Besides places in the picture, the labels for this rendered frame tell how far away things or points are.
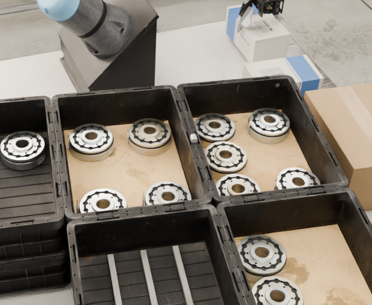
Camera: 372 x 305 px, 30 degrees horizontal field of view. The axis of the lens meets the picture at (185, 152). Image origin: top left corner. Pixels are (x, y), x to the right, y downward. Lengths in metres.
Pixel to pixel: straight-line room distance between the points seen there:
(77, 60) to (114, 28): 0.18
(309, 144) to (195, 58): 0.66
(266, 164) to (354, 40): 2.14
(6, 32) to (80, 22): 1.82
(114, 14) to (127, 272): 0.74
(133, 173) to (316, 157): 0.42
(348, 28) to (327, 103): 2.02
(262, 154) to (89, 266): 0.52
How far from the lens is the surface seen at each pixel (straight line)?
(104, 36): 1.86
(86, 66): 1.96
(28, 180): 1.62
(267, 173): 1.64
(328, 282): 1.46
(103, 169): 1.62
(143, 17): 1.89
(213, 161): 1.61
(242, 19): 2.17
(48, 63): 2.18
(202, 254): 1.46
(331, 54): 3.59
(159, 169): 1.63
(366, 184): 1.73
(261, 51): 2.15
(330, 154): 1.58
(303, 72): 2.05
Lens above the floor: 1.96
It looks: 43 degrees down
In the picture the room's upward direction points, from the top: 4 degrees clockwise
